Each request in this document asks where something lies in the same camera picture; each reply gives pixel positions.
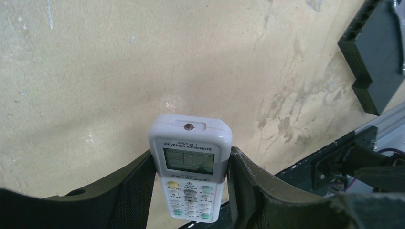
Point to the black foam block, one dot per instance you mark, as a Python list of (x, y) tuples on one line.
[(372, 50)]

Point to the white remote control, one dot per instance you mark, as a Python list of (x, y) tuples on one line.
[(191, 156)]

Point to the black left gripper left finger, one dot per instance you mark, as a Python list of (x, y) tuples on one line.
[(120, 200)]

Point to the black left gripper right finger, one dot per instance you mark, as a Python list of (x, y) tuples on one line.
[(260, 200)]

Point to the aluminium frame base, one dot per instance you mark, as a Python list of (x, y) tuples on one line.
[(391, 130)]

